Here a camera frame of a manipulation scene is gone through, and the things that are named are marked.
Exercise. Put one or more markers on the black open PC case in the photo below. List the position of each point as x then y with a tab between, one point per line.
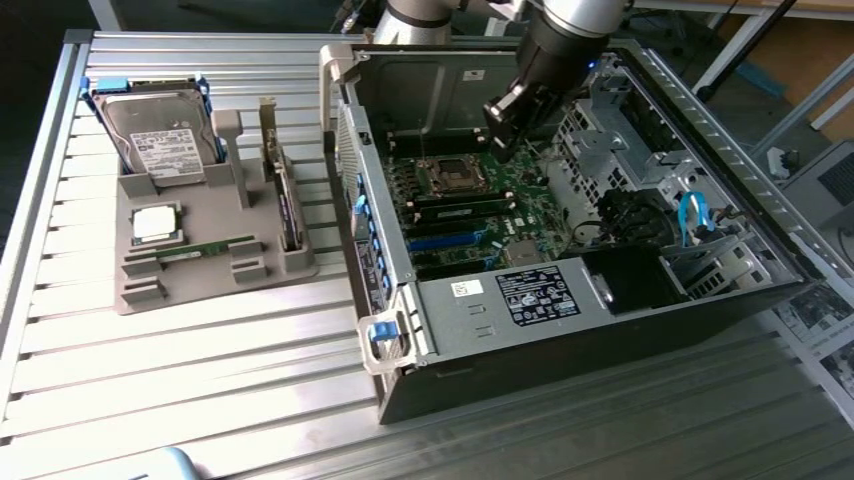
534	385

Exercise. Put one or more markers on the blue disk caddy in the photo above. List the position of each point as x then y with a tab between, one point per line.
110	84

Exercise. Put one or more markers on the black power supply label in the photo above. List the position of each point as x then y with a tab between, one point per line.
537	297

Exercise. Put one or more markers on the black installed RAM stick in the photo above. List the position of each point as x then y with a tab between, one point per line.
468	209

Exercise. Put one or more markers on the black fan shroud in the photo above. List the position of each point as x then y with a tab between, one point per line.
634	282

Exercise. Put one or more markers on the grey parts rack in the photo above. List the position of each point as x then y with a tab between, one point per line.
201	280

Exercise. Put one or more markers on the graphics card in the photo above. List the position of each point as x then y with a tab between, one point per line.
289	210

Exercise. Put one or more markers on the CPU socket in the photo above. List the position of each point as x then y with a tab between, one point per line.
454	172

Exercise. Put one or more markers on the silver hard disk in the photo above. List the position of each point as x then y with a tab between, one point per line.
161	142

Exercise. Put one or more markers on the blue case latch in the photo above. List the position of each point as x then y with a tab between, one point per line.
382	333

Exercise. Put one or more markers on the black stand pole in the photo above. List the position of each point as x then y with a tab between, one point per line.
748	50

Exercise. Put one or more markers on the green motherboard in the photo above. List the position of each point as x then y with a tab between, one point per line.
529	176

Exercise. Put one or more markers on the silver CPU chip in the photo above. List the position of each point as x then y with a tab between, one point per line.
155	222

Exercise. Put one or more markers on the green RAM stick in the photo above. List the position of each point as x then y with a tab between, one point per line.
207	247

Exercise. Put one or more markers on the white desk frame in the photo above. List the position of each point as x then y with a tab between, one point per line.
728	9

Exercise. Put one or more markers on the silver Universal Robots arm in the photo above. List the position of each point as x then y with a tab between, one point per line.
570	12

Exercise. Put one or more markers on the small white barcode label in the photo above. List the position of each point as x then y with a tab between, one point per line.
466	288

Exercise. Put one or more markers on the white power strip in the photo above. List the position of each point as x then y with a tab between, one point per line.
783	162

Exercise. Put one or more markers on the grey power supply unit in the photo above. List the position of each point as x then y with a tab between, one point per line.
468	317

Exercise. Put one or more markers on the silver chipset heatsink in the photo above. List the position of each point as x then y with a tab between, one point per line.
524	253

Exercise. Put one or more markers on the brown cardboard box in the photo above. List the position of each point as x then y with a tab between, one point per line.
775	55

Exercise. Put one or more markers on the black RAM slot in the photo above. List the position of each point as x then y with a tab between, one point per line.
461	198
434	135

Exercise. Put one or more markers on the light blue object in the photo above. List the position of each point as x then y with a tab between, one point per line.
163	465

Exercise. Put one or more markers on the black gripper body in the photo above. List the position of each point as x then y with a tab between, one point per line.
557	62

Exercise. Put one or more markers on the printed paper sheets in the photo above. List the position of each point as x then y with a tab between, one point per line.
824	325

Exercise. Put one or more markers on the metal disk bay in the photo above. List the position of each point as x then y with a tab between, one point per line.
621	150

